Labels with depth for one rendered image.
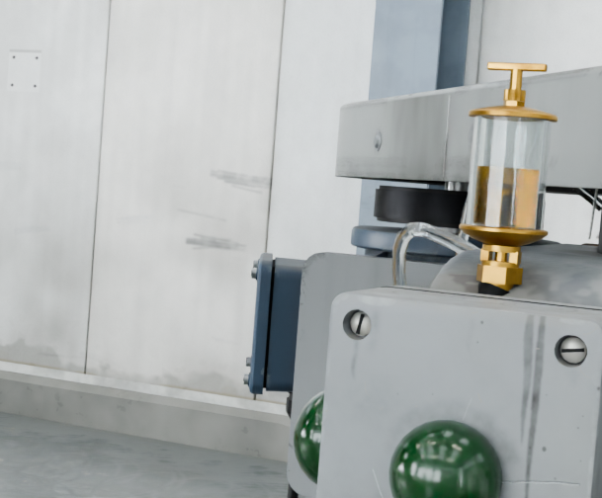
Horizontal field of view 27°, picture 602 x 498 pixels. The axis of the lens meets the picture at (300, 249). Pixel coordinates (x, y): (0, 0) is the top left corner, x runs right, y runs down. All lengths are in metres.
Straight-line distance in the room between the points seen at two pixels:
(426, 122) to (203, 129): 5.60
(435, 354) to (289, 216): 5.74
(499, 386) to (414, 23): 5.11
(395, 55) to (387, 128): 4.66
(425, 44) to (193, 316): 1.90
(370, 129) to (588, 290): 0.41
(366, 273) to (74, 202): 5.90
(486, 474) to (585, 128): 0.24
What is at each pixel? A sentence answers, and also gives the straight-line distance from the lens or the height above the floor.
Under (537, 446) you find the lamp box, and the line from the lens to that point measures 0.33.
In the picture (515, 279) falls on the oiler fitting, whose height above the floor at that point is 1.33.
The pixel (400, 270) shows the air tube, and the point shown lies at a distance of 0.53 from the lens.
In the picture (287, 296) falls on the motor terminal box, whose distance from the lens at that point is 0.83.
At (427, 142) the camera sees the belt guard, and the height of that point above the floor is 1.39.
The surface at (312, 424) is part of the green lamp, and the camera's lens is 0.36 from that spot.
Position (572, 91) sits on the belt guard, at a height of 1.41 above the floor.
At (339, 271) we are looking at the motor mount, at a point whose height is 1.30.
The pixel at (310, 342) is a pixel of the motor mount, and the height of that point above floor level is 1.25.
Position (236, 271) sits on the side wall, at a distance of 6.19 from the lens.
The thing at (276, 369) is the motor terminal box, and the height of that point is 1.23.
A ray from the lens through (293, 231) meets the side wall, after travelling 6.06.
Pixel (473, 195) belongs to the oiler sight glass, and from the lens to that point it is 0.40.
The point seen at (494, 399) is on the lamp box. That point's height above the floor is 1.31.
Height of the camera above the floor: 1.36
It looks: 3 degrees down
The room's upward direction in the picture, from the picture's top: 4 degrees clockwise
